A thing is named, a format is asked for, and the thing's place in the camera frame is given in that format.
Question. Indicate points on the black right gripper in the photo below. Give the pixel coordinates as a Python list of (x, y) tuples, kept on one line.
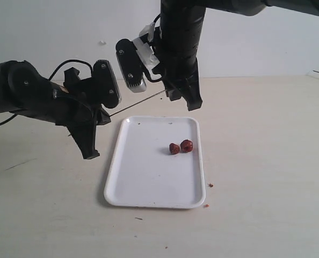
[(176, 49)]

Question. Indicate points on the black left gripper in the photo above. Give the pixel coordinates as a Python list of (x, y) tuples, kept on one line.
[(75, 105)]

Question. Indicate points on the thin metal skewer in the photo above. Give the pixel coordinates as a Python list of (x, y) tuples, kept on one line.
[(131, 105)]

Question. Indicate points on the red jujube piece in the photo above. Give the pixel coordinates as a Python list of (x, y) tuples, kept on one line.
[(174, 149), (186, 146)]

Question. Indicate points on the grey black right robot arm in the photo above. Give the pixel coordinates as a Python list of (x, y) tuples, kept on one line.
[(238, 38)]

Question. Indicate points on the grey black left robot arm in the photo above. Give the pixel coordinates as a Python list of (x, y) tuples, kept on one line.
[(24, 92)]

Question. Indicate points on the white rectangular plastic tray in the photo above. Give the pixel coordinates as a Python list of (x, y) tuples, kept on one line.
[(143, 173)]

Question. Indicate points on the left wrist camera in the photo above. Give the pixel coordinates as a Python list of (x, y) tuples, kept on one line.
[(107, 88)]

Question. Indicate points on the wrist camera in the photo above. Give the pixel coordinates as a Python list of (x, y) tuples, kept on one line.
[(107, 88), (130, 66)]

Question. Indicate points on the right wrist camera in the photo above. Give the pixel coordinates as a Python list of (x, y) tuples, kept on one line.
[(130, 66)]

